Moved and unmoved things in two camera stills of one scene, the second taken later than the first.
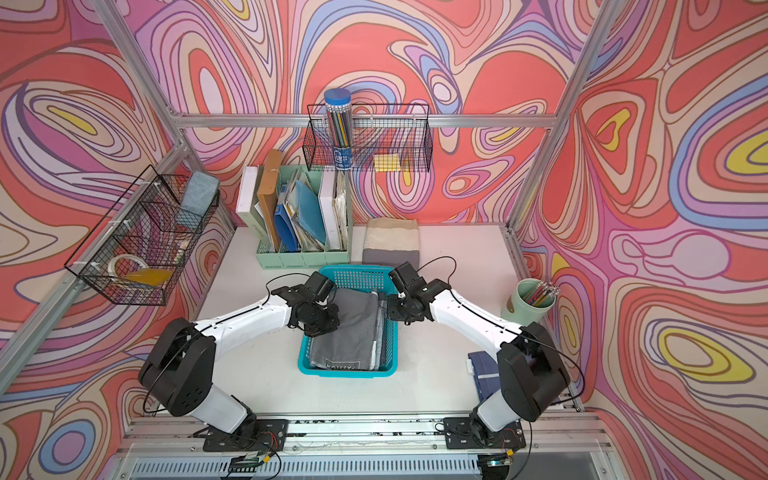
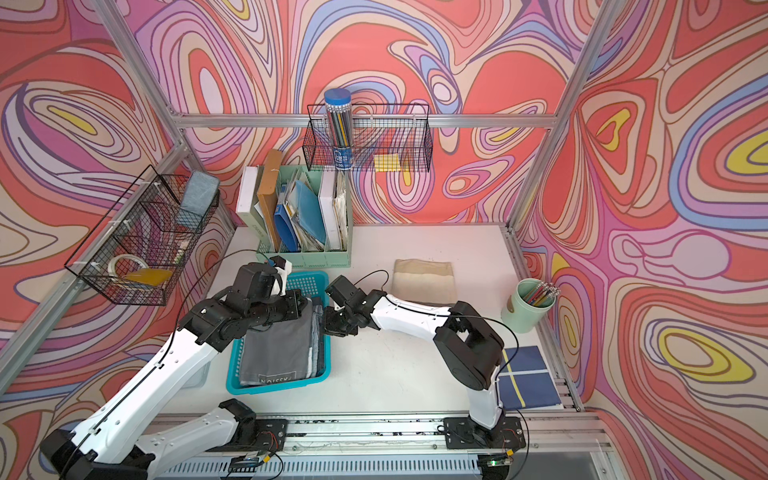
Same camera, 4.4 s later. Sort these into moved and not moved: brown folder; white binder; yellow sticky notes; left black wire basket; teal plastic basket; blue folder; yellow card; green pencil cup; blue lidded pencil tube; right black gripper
Moved: teal plastic basket; right black gripper
Not moved: left black wire basket; yellow card; yellow sticky notes; brown folder; blue folder; blue lidded pencil tube; green pencil cup; white binder
